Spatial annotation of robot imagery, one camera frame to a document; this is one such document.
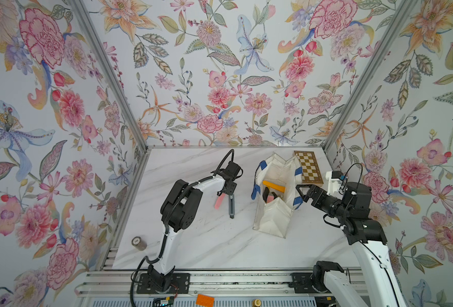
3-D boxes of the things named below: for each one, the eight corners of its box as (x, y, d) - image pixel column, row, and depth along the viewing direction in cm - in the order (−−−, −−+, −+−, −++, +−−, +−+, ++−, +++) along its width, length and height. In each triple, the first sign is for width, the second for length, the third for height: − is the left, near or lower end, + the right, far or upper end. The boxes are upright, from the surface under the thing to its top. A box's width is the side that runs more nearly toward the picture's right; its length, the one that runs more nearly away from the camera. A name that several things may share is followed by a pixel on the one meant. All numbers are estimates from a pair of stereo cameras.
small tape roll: (135, 251, 84) (129, 246, 79) (138, 241, 86) (133, 236, 81) (145, 251, 84) (140, 246, 79) (148, 241, 86) (143, 236, 81)
